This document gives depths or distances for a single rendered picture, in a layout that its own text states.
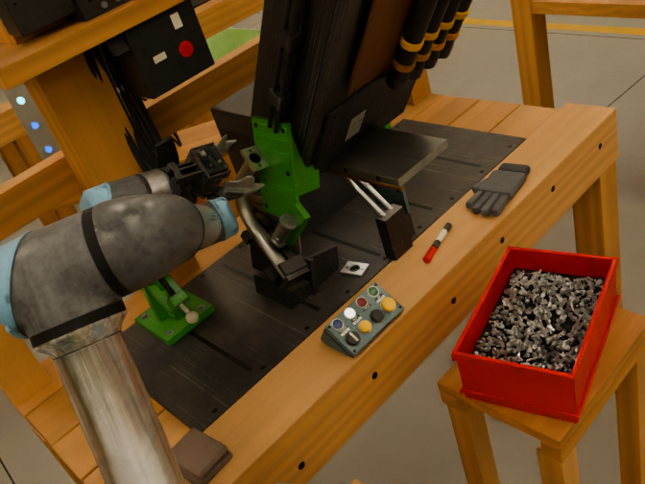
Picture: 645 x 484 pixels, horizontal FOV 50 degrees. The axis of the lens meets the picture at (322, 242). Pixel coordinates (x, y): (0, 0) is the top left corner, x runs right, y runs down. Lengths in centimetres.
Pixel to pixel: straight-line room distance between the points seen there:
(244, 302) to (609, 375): 76
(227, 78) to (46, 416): 91
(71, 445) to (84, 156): 59
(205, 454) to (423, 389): 134
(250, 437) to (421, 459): 109
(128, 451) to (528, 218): 110
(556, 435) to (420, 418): 115
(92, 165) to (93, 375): 78
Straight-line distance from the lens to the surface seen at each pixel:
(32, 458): 299
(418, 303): 140
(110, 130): 157
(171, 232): 84
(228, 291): 161
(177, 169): 129
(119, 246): 82
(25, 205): 162
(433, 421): 236
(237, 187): 138
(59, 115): 152
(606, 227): 207
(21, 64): 136
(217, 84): 181
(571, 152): 178
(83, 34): 140
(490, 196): 162
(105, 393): 86
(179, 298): 149
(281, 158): 139
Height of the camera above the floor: 180
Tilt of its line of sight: 33 degrees down
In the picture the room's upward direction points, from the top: 19 degrees counter-clockwise
